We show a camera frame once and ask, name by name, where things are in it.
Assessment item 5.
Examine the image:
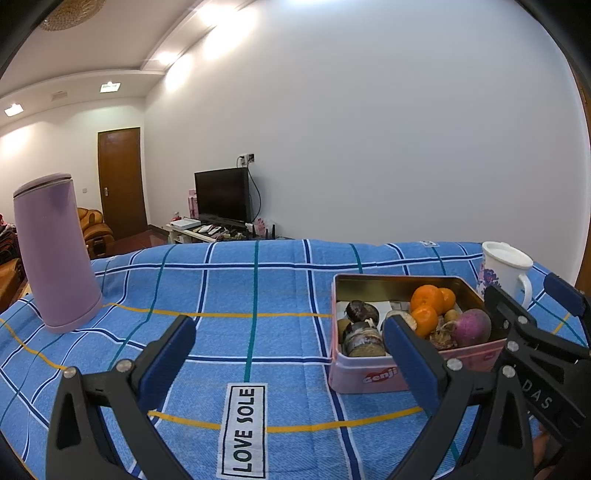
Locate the purple round turnip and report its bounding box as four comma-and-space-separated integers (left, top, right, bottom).
451, 309, 492, 347

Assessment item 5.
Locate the pink tin box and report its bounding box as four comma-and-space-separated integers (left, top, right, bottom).
329, 274, 507, 394

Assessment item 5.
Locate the small orange mandarin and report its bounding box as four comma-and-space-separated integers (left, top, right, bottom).
411, 304, 439, 338

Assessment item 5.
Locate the green-brown longan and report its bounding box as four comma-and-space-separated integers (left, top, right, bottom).
444, 309, 461, 323
337, 318, 352, 342

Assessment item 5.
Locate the large orange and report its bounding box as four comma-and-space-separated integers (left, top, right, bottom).
410, 284, 445, 315

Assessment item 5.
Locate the person's right hand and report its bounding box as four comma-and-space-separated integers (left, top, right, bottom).
533, 424, 562, 480

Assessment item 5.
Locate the white floral mug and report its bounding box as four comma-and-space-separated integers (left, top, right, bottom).
476, 241, 534, 309

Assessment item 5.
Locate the lilac tall kettle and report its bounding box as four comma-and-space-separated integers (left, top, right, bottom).
13, 173, 102, 334

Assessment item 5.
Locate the orange leather sofa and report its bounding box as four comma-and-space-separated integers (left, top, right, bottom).
0, 207, 115, 311

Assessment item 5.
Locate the white TV stand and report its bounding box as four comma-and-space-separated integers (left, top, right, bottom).
164, 218, 280, 244

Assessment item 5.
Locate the pink box beside TV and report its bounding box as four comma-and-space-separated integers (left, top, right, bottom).
187, 189, 198, 219

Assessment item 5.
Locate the black television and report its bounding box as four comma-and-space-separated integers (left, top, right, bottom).
194, 167, 252, 222

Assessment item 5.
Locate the brown wooden door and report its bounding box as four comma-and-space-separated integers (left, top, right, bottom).
97, 127, 147, 240

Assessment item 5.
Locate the black TV cable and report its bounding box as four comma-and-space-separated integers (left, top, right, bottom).
246, 165, 264, 225

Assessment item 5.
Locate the wall power socket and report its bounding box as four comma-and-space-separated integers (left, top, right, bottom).
236, 153, 256, 168

